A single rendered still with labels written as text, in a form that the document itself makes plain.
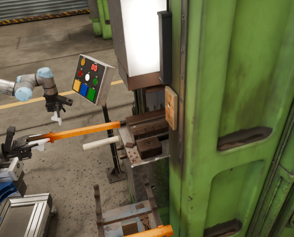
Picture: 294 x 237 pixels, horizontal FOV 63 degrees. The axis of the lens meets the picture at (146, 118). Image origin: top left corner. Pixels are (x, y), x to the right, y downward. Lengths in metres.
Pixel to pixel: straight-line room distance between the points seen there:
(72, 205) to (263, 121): 1.77
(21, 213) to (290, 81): 1.98
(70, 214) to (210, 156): 1.57
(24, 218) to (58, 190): 0.47
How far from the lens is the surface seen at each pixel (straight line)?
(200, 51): 0.73
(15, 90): 1.42
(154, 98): 1.54
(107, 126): 1.19
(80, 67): 1.87
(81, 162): 2.67
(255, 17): 0.88
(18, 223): 2.17
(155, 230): 0.91
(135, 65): 1.05
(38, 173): 2.75
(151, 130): 1.34
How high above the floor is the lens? 1.84
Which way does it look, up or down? 36 degrees down
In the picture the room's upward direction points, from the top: 4 degrees counter-clockwise
